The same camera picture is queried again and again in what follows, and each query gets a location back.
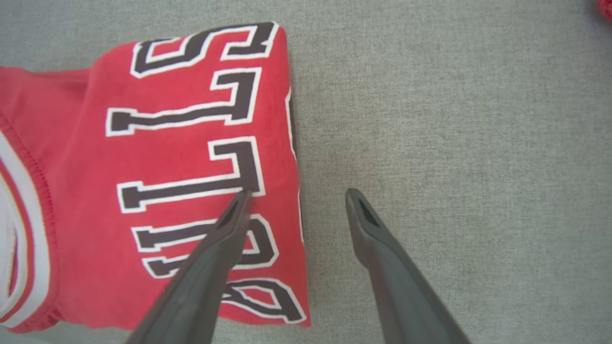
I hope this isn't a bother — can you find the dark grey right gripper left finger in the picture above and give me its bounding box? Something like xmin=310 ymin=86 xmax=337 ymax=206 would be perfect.
xmin=125 ymin=189 xmax=254 ymax=344

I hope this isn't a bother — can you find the red white basketball jersey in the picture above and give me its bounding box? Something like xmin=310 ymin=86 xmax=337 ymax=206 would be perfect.
xmin=0 ymin=21 xmax=312 ymax=334

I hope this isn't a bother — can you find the grey fabric sofa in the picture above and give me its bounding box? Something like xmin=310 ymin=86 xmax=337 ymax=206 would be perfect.
xmin=0 ymin=0 xmax=612 ymax=344

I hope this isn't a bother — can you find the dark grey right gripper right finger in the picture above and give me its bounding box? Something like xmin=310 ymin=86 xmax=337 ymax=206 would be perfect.
xmin=345 ymin=188 xmax=472 ymax=344

